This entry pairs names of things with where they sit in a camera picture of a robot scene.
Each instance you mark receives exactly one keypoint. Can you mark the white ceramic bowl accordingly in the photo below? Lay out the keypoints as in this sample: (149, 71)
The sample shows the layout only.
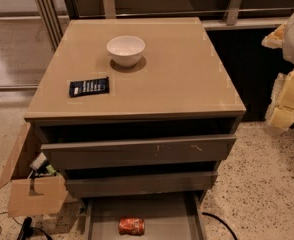
(126, 51)

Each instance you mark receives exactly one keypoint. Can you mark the tan drawer cabinet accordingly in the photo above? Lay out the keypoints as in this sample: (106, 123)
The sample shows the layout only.
(179, 88)

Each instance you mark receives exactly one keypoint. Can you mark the items inside cardboard box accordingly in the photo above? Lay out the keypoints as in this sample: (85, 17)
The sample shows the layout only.
(41, 167)

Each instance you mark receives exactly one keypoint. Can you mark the top grey drawer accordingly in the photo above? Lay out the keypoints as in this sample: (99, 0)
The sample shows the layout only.
(123, 153)

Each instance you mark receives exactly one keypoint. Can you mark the bottom grey open drawer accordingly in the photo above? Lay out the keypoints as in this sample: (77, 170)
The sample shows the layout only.
(174, 216)

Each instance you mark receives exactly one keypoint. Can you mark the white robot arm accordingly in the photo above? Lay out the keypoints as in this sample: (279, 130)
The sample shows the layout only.
(287, 48)

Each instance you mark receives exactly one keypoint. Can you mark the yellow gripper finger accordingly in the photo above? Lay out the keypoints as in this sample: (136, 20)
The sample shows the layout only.
(281, 109)
(274, 39)

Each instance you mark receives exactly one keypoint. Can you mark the metal railing frame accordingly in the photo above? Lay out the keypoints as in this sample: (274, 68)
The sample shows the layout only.
(216, 14)

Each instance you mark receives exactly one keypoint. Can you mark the middle grey drawer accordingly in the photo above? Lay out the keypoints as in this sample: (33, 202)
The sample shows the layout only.
(141, 185)

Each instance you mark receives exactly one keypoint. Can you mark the brown cardboard box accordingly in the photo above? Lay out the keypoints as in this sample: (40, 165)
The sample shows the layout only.
(28, 196)

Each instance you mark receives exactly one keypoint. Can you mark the red coke can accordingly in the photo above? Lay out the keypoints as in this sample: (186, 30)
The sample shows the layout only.
(131, 226)

